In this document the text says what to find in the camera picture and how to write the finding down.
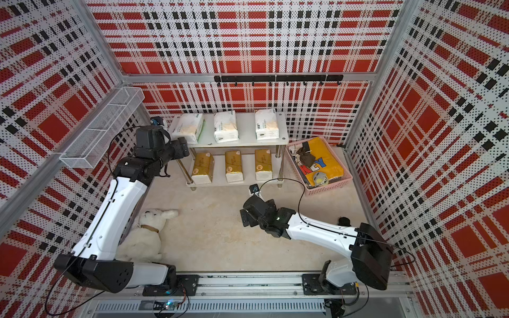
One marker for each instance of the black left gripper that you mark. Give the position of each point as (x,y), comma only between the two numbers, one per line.
(183,146)

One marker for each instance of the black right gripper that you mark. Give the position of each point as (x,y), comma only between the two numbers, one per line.
(251,221)

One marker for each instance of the white tissue pack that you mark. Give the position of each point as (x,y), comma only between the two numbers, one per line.
(225,127)
(188,126)
(266,124)

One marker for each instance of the gold tissue pack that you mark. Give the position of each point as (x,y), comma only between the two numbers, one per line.
(202,172)
(263,164)
(233,167)

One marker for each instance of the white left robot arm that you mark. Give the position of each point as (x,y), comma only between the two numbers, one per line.
(92,262)

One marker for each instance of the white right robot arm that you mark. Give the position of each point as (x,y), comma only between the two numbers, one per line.
(367,257)

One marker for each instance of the white two-tier metal shelf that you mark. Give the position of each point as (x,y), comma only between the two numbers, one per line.
(247,145)

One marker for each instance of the pink plastic basket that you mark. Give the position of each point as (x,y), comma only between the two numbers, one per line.
(291,153)

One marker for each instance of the yellow folded shirt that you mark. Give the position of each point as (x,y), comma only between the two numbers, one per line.
(318,163)

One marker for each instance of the small black floor object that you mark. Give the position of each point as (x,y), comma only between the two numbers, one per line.
(344,222)

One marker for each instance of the white plush toy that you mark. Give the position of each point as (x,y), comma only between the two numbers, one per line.
(143,243)

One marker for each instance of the green circuit board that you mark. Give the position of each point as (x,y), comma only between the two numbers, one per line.
(165,306)

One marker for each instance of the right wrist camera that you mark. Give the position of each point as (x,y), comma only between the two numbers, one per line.
(254,189)

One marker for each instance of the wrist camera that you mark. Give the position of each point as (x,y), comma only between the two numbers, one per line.
(158,121)
(254,189)

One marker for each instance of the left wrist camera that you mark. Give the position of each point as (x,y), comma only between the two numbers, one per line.
(158,121)

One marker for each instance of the white wire mesh wall basket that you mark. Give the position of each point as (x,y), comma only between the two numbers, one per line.
(88,148)

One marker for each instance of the black wall hook rail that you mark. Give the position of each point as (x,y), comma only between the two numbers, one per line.
(321,78)

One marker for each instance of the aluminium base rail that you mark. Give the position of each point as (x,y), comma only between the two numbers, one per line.
(261,294)

